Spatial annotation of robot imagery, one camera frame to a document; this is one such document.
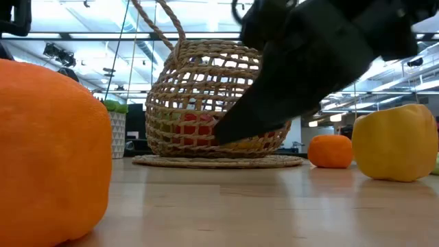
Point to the black ceiling device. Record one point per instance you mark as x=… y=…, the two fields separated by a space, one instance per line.
x=415 y=62

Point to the green pear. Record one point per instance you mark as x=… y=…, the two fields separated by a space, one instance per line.
x=168 y=125

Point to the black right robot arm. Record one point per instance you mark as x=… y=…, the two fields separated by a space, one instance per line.
x=394 y=27

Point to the black ceiling spotlight fixture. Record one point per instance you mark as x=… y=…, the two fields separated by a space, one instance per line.
x=61 y=56

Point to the woven wicker basket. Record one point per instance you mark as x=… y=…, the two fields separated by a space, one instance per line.
x=212 y=48

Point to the orange fruit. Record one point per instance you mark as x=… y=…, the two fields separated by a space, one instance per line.
x=51 y=154
x=330 y=151

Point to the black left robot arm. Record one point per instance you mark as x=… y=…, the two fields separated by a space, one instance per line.
x=13 y=30

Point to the yellow bell pepper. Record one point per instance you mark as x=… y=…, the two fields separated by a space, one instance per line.
x=394 y=144

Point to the round woven mat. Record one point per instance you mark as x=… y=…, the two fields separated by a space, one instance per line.
x=219 y=162

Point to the red round fruit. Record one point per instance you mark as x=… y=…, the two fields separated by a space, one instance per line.
x=192 y=130

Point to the dark red apple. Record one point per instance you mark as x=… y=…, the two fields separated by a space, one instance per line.
x=269 y=134

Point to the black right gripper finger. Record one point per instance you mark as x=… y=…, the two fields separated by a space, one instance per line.
x=267 y=109

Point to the succulent in white patterned pot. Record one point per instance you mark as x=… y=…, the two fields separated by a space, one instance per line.
x=118 y=137

